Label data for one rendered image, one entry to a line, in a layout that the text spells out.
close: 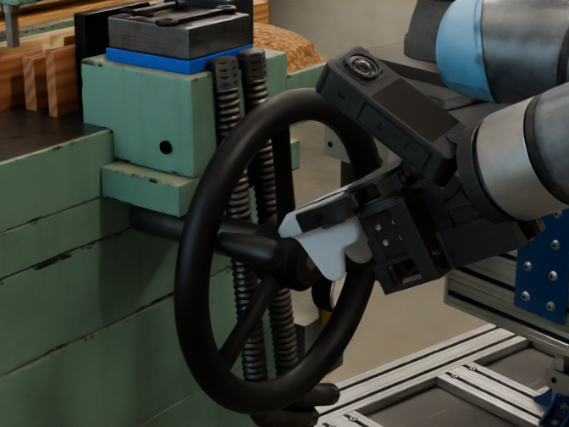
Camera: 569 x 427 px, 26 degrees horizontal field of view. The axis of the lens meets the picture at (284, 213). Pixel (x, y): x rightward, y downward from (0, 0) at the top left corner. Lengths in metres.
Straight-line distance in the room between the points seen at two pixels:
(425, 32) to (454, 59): 0.88
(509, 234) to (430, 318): 2.11
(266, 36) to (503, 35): 0.53
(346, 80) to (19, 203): 0.35
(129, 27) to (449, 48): 0.33
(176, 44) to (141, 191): 0.13
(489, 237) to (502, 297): 0.94
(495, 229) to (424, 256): 0.05
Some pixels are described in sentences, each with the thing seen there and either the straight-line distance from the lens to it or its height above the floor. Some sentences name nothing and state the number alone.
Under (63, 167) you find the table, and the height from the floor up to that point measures 0.88.
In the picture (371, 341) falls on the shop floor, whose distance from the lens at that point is 2.80.
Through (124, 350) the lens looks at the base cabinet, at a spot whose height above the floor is 0.68.
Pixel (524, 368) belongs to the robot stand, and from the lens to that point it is 2.25.
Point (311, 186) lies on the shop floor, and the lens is 3.83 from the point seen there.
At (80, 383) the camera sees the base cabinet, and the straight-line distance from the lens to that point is 1.18.
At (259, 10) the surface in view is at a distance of 1.53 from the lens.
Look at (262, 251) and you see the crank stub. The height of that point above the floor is 0.86.
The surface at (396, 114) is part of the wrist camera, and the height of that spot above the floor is 0.99.
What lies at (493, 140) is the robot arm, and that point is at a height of 0.99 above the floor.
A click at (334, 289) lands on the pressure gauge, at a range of 1.37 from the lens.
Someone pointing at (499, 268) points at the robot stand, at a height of 0.55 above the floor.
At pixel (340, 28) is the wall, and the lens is 5.06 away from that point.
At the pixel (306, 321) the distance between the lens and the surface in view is 1.40.
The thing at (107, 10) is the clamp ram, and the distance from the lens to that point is 1.19.
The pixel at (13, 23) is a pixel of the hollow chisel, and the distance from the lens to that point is 1.25.
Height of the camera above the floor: 1.20
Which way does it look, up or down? 20 degrees down
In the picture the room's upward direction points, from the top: straight up
